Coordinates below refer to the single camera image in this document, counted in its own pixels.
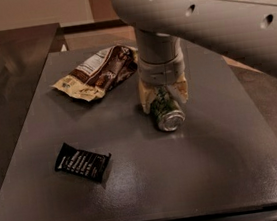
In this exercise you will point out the brown cream snack bag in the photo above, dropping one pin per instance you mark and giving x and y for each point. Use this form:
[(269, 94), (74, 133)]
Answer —
[(100, 73)]

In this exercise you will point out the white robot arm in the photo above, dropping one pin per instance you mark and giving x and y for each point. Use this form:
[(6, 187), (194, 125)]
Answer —
[(244, 30)]

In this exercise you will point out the black candy bar wrapper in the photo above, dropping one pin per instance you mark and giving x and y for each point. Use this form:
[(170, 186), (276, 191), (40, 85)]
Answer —
[(82, 163)]

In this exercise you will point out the green soda can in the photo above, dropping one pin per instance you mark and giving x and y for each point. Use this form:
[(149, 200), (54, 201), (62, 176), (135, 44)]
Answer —
[(166, 111)]

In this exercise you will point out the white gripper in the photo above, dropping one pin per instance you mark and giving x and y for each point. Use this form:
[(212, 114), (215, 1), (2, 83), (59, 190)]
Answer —
[(161, 69)]

